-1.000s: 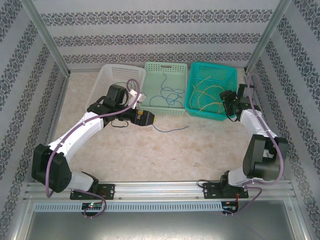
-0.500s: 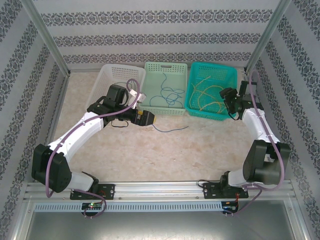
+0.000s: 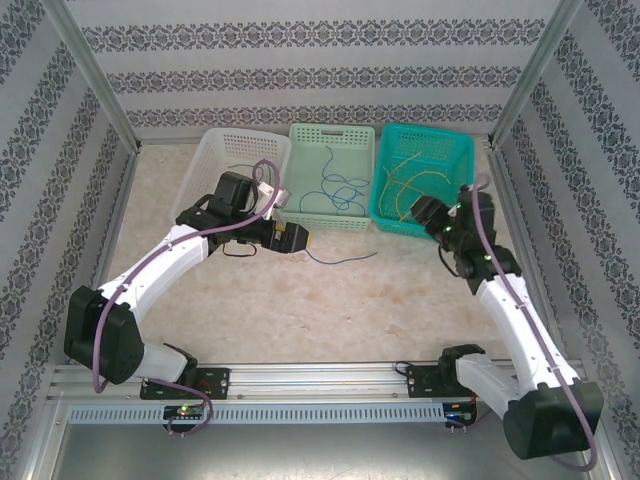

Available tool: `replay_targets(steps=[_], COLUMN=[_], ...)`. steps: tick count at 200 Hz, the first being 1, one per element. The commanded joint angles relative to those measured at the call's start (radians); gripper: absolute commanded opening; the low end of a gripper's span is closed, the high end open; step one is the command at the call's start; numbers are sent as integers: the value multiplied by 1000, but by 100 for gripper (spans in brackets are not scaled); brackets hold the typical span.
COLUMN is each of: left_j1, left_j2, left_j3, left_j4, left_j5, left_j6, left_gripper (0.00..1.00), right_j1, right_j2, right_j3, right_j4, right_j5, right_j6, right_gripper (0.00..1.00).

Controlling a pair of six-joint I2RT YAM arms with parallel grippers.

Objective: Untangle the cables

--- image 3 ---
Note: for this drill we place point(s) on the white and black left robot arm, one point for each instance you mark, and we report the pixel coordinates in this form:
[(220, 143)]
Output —
[(165, 260)]

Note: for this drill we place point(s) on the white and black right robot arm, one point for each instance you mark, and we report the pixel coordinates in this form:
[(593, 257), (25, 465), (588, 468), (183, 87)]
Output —
[(525, 340)]

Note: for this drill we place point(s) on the white plastic basket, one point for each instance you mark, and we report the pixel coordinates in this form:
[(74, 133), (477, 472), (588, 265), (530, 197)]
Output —
[(215, 155)]

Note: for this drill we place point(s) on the teal plastic basket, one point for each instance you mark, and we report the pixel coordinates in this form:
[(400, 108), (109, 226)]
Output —
[(450, 150)]

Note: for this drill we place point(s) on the light green plastic basket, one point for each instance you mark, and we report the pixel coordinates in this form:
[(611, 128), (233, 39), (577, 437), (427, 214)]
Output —
[(305, 165)]

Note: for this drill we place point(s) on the small circuit board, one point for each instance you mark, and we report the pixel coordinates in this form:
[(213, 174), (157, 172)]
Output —
[(460, 415), (185, 412)]

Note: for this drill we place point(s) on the grey metal panel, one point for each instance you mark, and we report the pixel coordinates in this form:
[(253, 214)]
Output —
[(320, 455)]

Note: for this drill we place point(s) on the aluminium side rail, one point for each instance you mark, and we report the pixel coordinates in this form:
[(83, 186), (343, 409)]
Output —
[(107, 250), (517, 225)]

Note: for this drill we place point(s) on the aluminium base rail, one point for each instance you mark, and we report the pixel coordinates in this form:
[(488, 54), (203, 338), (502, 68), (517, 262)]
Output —
[(315, 380)]

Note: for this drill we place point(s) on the aluminium frame post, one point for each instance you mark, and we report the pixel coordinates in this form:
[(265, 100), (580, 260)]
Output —
[(95, 75), (531, 75)]

